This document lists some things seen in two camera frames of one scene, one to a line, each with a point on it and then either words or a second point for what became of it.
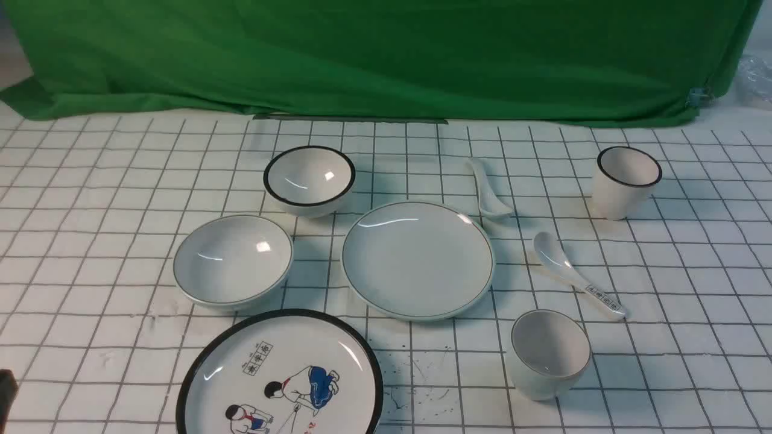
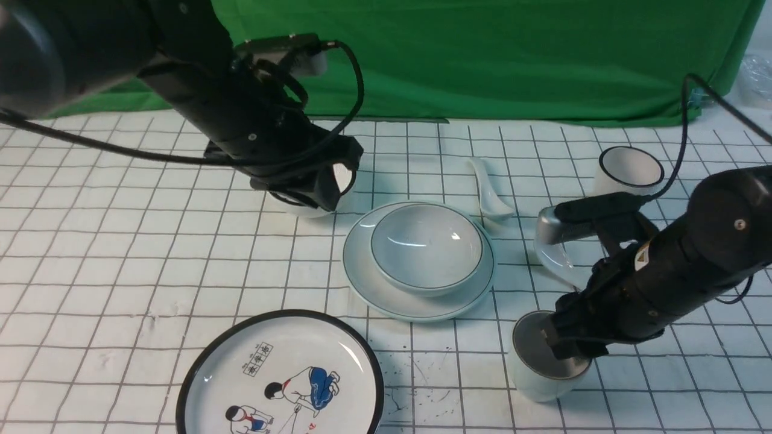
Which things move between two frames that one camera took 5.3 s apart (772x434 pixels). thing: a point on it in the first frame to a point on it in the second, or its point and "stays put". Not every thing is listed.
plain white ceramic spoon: (491, 202) stays put
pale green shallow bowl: (232, 262) to (426, 250)
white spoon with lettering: (556, 260) stays put
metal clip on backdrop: (699, 96) stays put
